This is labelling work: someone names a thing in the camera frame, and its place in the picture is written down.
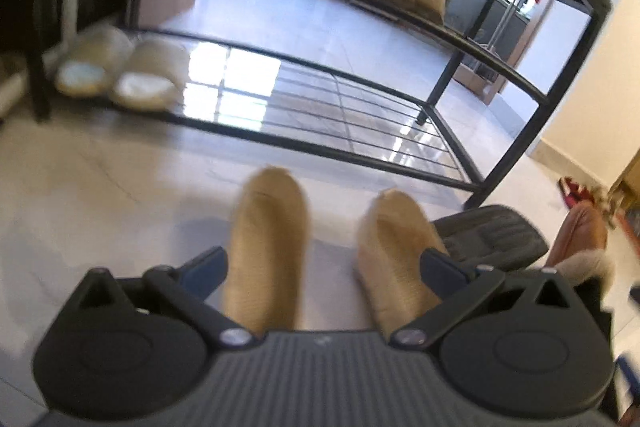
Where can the red fluffy slipper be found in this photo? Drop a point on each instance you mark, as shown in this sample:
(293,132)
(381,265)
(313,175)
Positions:
(577,193)

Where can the black slipper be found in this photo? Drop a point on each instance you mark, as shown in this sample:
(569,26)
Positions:
(490,234)

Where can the wooden glass cabinet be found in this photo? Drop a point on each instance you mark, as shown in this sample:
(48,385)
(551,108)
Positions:
(525,32)

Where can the tan fuzzy slipper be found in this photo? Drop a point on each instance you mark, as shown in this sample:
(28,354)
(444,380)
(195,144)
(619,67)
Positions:
(395,257)
(267,252)

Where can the cream open-toe slipper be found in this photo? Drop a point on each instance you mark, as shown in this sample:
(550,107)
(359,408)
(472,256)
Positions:
(92,62)
(150,77)

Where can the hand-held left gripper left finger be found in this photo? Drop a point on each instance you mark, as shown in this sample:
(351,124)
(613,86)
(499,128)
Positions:
(206,268)

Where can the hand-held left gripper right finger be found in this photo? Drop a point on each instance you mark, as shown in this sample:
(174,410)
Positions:
(441,268)

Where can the brown fur-lined slipper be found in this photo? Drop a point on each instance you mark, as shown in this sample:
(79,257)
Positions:
(580,232)

